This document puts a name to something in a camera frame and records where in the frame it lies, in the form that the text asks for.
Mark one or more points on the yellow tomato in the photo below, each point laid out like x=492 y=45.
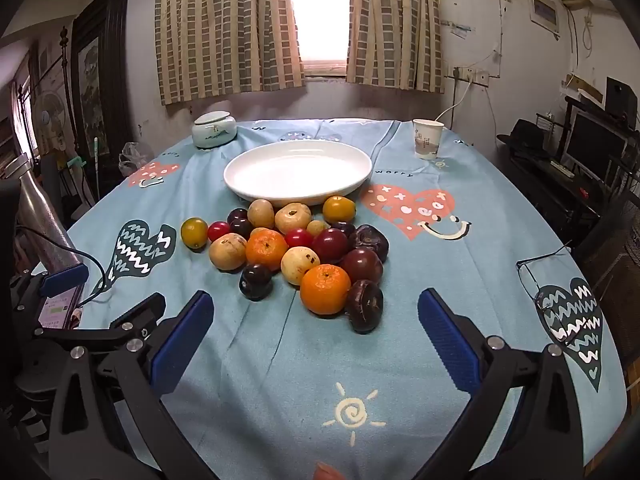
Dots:
x=194 y=232
x=339 y=209

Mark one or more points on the small tan loquat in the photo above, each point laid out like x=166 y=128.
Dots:
x=316 y=227

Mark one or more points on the black eyeglasses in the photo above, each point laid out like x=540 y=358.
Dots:
x=539 y=299

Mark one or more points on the silver metal pipe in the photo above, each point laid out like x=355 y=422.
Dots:
x=45 y=230

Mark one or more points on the black speaker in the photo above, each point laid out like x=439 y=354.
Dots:
x=620 y=95

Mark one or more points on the blue printed tablecloth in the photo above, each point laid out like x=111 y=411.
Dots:
x=280 y=360

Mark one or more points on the red plum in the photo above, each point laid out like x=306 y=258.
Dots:
x=330 y=245
x=362 y=265

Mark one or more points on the green plastic hook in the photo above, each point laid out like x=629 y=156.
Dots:
x=76 y=162

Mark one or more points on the white wall fuse box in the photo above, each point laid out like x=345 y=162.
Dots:
x=544 y=10

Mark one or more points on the bright window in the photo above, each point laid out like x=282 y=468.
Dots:
x=322 y=10

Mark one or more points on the white oval plate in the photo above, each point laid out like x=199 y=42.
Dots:
x=295 y=175

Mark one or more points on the black mesh chair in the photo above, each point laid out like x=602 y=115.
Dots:
x=617 y=240

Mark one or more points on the wall power strip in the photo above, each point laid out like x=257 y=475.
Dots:
x=470 y=74

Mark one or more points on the striped checked curtain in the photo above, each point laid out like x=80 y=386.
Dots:
x=220 y=30
x=395 y=20

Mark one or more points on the dark framed painting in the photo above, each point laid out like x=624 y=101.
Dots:
x=92 y=95

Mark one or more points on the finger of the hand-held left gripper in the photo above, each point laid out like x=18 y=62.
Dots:
x=135 y=317
x=65 y=280

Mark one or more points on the clear plastic bag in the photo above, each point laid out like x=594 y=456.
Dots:
x=131 y=157

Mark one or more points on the black metal pole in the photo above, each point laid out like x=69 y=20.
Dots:
x=64 y=60

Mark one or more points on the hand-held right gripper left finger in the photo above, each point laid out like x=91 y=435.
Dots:
x=182 y=345

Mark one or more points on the person's right hand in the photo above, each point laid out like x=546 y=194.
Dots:
x=327 y=473

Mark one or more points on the white paper cup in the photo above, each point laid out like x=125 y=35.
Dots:
x=426 y=140

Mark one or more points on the red cherry tomato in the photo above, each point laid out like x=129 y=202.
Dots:
x=298 y=237
x=218 y=230

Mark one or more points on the dark plum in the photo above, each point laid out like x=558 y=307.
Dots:
x=255 y=281
x=365 y=306
x=237 y=215
x=344 y=228
x=241 y=229
x=368 y=241

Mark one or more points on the white electric fan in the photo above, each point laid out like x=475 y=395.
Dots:
x=50 y=120

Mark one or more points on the black hat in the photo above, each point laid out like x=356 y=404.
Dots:
x=525 y=136

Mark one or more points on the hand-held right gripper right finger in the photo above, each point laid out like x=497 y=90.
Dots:
x=447 y=345

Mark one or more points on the black desk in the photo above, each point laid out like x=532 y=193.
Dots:
x=555 y=200

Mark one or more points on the white stick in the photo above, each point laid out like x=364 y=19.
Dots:
x=95 y=160

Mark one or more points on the smartphone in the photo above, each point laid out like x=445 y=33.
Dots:
x=57 y=312

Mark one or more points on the celadon lidded jar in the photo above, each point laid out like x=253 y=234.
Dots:
x=215 y=130

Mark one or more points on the computer monitor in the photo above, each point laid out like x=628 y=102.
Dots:
x=595 y=146

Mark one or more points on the orange mandarin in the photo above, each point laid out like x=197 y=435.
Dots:
x=266 y=248
x=325 y=289

